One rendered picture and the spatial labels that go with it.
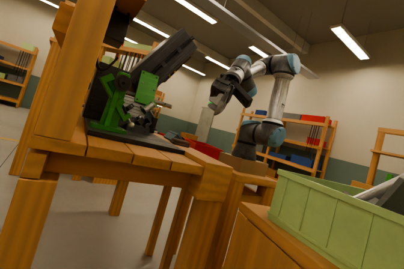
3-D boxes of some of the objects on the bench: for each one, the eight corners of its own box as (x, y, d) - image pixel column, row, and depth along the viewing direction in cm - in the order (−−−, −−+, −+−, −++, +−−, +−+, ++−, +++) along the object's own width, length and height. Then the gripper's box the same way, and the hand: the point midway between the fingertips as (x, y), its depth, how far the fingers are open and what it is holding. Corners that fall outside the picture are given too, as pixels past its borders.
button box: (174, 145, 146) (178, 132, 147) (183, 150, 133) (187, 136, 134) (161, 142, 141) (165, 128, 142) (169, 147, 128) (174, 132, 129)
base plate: (134, 126, 197) (134, 123, 198) (184, 155, 102) (185, 151, 102) (83, 113, 177) (84, 110, 177) (86, 134, 81) (88, 129, 81)
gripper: (219, 83, 96) (197, 115, 83) (223, 66, 89) (199, 99, 76) (237, 90, 94) (217, 124, 81) (242, 74, 87) (222, 108, 74)
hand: (217, 113), depth 79 cm, fingers closed
